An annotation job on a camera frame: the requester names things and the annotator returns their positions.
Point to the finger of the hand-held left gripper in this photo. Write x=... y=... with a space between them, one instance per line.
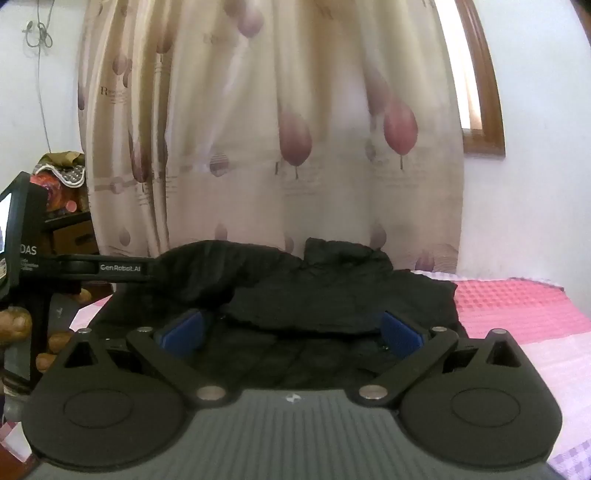
x=166 y=267

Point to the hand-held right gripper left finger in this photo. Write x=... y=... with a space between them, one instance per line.
x=182 y=330

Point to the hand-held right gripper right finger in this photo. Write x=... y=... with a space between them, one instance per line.
x=399 y=330

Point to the black jacket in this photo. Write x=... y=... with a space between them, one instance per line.
x=323 y=295

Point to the person's left hand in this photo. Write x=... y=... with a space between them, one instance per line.
x=14 y=323

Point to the dark wooden furniture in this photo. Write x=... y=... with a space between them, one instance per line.
x=74 y=235

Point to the pile of colourful cloth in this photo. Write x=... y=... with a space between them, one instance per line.
x=62 y=177

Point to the pink checkered bedsheet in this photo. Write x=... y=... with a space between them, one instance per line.
x=508 y=318

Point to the cream curtain with purple print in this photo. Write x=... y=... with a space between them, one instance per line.
x=277 y=138

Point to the wooden window frame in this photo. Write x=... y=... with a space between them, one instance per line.
x=485 y=92

